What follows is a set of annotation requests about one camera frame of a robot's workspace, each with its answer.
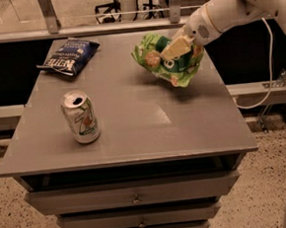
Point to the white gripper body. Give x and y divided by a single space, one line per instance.
197 26

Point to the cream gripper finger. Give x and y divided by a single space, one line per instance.
177 47

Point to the green rice chip bag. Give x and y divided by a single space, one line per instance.
178 71

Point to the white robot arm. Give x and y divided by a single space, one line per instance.
240 12

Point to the blue Kettle chip bag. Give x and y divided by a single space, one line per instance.
70 58

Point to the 7up soda can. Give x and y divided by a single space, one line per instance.
80 116

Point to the black office chair base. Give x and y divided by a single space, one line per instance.
108 12

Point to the grey drawer cabinet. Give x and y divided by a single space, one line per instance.
149 129

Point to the middle grey drawer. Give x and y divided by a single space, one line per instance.
143 217

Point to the top grey drawer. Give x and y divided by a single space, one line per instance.
128 194

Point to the metal railing frame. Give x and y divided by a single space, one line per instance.
35 19

